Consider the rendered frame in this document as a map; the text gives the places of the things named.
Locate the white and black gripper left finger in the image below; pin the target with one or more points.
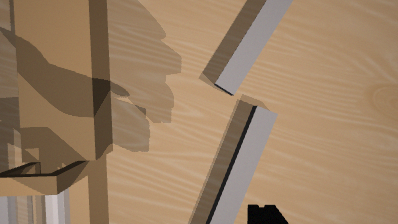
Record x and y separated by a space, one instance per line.
256 215

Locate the grey square stick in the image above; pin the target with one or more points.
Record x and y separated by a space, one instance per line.
242 166
251 45

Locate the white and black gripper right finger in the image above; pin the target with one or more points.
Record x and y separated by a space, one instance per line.
274 215

